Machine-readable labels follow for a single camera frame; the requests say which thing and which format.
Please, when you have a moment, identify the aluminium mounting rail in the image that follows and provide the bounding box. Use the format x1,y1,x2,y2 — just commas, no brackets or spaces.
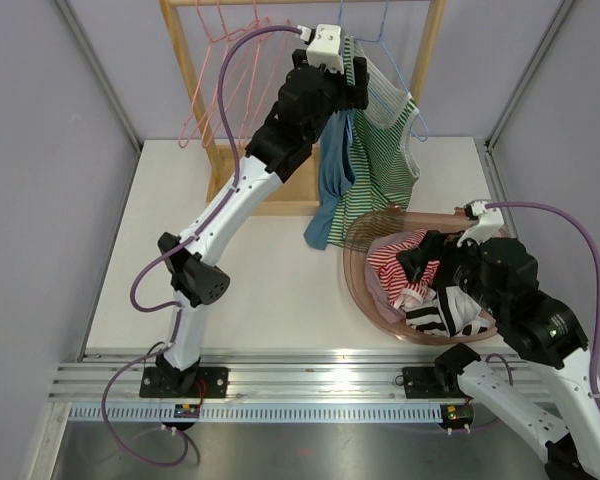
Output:
48,345,442,403

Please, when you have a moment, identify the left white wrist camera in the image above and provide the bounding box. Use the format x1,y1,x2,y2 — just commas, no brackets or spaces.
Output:
297,24,344,74

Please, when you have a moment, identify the mauve pink tank top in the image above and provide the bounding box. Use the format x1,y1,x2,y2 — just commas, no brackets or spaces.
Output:
364,229,426,324

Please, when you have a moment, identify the green white striped tank top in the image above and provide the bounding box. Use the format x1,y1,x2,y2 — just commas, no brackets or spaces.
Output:
327,62,420,247

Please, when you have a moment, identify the black white striped tank top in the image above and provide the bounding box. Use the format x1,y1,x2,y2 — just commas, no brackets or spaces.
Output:
400,286,492,338

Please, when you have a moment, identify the translucent pink plastic basin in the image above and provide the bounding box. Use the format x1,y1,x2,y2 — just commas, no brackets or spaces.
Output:
343,205,497,346

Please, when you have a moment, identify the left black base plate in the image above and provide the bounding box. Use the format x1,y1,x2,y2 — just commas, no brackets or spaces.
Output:
139,366,229,399

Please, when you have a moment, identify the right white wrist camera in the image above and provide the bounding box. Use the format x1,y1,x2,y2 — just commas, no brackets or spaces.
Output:
457,200,504,247

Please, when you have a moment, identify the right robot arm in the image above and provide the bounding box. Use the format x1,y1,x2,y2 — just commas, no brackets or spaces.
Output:
397,231,600,479

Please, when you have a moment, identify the wooden clothes rack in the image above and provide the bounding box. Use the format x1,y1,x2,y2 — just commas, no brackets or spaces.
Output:
160,0,446,216

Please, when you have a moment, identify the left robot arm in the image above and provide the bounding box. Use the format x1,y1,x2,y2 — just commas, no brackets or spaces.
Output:
141,50,369,398

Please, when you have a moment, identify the red white striped tank top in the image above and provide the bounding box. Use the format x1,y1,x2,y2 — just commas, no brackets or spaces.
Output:
367,231,440,309

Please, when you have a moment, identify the blue tank top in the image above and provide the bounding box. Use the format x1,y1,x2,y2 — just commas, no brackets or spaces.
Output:
304,110,356,250

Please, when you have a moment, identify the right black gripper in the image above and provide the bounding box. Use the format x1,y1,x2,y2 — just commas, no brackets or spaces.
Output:
396,228,507,317

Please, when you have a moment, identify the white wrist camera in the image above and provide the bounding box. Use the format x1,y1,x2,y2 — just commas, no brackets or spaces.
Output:
297,24,344,74
457,200,504,247

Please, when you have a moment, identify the white slotted cable duct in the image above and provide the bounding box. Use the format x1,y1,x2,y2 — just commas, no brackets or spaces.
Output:
69,402,442,424

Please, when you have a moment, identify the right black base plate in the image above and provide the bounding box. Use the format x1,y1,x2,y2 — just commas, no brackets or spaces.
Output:
394,367,438,399

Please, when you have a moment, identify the pink wire hanger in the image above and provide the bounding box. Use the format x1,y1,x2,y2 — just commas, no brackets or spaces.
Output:
178,1,241,149
199,0,271,149
236,32,288,147

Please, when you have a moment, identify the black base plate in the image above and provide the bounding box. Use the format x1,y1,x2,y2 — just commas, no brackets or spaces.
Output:
394,367,438,399
139,366,229,399

